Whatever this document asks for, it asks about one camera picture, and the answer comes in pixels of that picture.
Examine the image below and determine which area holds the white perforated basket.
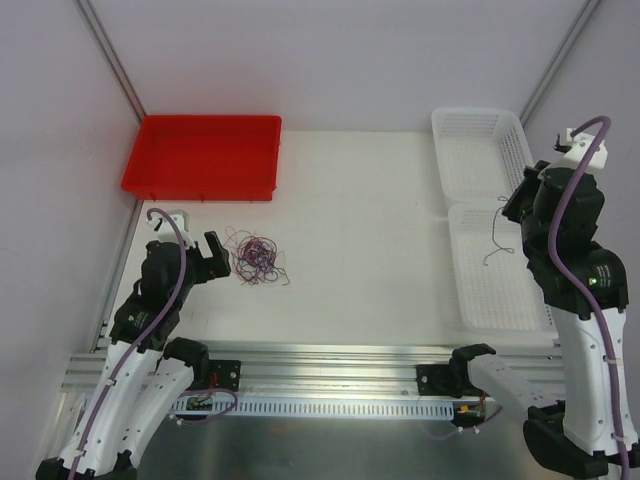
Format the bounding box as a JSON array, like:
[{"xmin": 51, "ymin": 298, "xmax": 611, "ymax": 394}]
[
  {"xmin": 448, "ymin": 201, "xmax": 556, "ymax": 339},
  {"xmin": 431, "ymin": 108, "xmax": 535, "ymax": 206}
]

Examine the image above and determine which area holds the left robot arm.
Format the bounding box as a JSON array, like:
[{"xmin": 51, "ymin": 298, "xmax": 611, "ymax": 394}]
[{"xmin": 36, "ymin": 231, "xmax": 231, "ymax": 479}]

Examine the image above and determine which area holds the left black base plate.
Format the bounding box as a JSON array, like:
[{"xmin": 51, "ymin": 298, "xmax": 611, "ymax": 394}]
[{"xmin": 204, "ymin": 359, "xmax": 242, "ymax": 392}]

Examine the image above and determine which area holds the separated dark wire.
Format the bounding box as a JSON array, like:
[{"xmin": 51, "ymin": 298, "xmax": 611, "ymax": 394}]
[{"xmin": 481, "ymin": 195, "xmax": 516, "ymax": 268}]

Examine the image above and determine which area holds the far white perforated basket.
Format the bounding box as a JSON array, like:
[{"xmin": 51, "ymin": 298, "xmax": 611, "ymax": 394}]
[{"xmin": 431, "ymin": 108, "xmax": 535, "ymax": 206}]

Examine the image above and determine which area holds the red plastic tray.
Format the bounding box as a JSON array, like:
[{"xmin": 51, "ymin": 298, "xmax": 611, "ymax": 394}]
[{"xmin": 121, "ymin": 115, "xmax": 282, "ymax": 202}]

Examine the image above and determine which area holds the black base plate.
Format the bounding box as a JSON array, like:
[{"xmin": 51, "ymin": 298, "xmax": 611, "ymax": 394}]
[
  {"xmin": 204, "ymin": 359, "xmax": 242, "ymax": 392},
  {"xmin": 415, "ymin": 364, "xmax": 485, "ymax": 399}
]

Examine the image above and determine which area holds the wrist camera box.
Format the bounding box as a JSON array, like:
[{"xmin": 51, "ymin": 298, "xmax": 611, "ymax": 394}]
[
  {"xmin": 147, "ymin": 208, "xmax": 196, "ymax": 250},
  {"xmin": 552, "ymin": 128, "xmax": 608, "ymax": 175}
]

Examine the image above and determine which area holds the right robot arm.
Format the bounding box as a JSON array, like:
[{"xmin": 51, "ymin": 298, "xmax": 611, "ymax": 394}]
[{"xmin": 448, "ymin": 161, "xmax": 639, "ymax": 479}]

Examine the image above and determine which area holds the near white perforated basket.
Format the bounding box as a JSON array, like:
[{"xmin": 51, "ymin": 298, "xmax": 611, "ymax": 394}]
[{"xmin": 448, "ymin": 201, "xmax": 556, "ymax": 339}]

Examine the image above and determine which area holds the thin wire bundle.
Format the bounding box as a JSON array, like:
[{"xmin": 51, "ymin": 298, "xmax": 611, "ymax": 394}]
[{"xmin": 222, "ymin": 224, "xmax": 291, "ymax": 290}]

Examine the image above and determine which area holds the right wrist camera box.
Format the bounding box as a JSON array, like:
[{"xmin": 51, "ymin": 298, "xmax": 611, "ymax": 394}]
[{"xmin": 552, "ymin": 128, "xmax": 608, "ymax": 175}]

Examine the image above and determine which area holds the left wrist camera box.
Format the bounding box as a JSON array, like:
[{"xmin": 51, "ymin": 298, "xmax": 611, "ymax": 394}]
[{"xmin": 147, "ymin": 208, "xmax": 196, "ymax": 250}]

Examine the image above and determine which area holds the white slotted cable duct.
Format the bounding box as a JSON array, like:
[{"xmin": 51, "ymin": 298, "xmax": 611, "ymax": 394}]
[{"xmin": 169, "ymin": 395, "xmax": 454, "ymax": 421}]

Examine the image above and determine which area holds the aluminium mounting rail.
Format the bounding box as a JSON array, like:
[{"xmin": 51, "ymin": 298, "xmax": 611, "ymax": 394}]
[{"xmin": 60, "ymin": 341, "xmax": 565, "ymax": 399}]

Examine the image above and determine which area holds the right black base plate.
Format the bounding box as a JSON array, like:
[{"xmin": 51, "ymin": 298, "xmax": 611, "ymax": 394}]
[{"xmin": 415, "ymin": 364, "xmax": 485, "ymax": 399}]

